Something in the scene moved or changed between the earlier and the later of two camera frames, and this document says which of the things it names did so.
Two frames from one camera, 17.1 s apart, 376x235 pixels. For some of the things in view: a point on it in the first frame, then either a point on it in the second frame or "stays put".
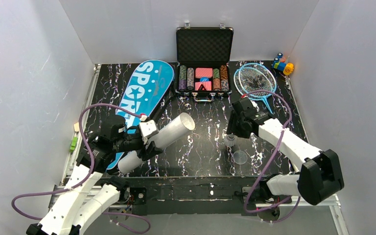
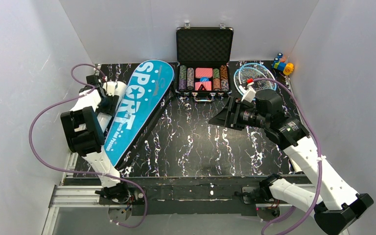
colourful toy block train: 280,64 stays put
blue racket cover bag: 146,89 stays put
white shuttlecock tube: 177,128 -> 105,118
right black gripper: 235,125 -> 234,112
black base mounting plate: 189,196 stays put
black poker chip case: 203,56 stays put
